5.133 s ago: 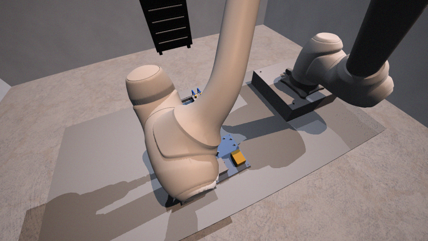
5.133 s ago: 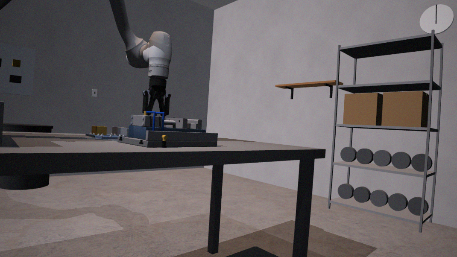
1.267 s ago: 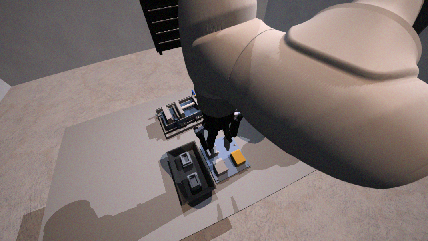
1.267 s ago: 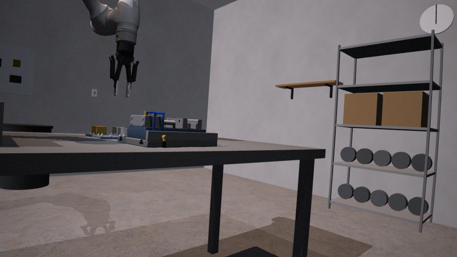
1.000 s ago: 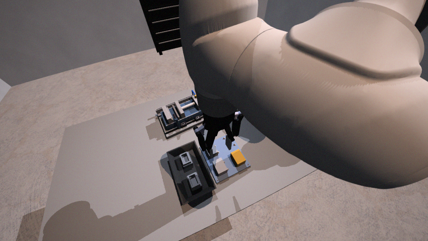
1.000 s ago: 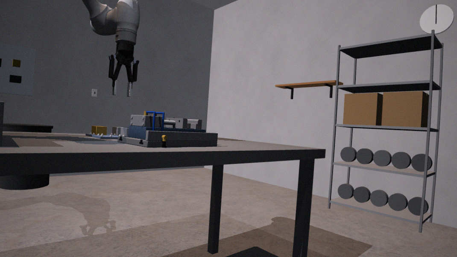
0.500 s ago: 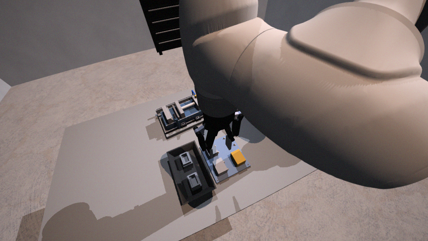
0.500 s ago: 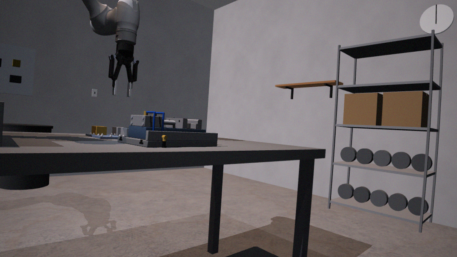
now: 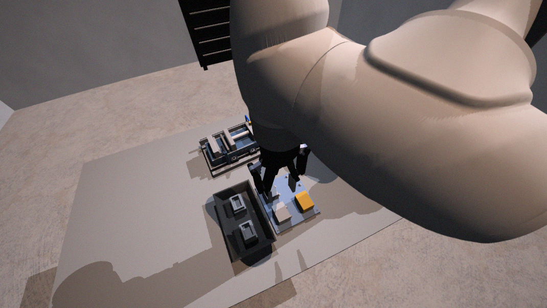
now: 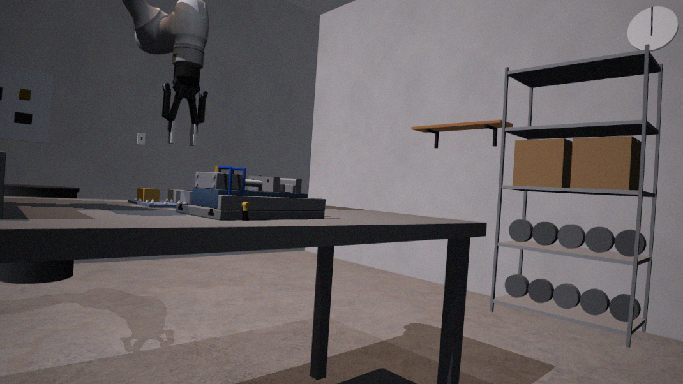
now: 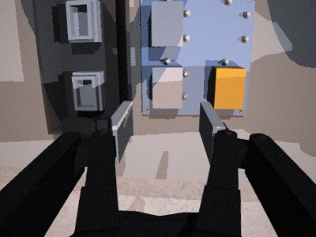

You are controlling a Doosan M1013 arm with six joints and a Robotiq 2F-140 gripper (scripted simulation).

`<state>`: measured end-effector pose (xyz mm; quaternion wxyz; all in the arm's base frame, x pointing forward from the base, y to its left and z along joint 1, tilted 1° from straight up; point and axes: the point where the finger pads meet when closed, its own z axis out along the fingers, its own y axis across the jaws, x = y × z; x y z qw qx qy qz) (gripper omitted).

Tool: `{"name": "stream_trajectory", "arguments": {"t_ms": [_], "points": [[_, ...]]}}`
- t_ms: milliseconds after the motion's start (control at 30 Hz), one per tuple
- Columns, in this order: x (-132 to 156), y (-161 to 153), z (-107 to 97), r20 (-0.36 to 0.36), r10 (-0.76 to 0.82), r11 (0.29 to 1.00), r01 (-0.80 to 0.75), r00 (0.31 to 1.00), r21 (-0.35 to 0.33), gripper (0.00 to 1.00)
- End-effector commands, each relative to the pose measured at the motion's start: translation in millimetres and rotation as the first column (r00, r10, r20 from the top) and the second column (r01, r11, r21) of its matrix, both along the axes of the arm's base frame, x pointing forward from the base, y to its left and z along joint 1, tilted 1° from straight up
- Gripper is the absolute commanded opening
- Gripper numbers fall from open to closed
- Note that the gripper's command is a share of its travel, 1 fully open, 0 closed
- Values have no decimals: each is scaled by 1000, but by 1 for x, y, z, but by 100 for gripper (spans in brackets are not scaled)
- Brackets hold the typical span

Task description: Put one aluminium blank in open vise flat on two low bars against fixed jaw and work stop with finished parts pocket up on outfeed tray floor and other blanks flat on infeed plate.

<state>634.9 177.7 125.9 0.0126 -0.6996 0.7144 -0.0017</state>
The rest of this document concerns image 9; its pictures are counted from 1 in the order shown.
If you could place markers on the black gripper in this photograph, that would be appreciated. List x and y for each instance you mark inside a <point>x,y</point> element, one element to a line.
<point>273,161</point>

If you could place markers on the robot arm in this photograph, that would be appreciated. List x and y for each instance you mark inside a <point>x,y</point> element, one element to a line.
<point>433,120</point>

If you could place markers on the yellow rectangular block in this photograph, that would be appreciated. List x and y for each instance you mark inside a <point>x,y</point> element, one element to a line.
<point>303,201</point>

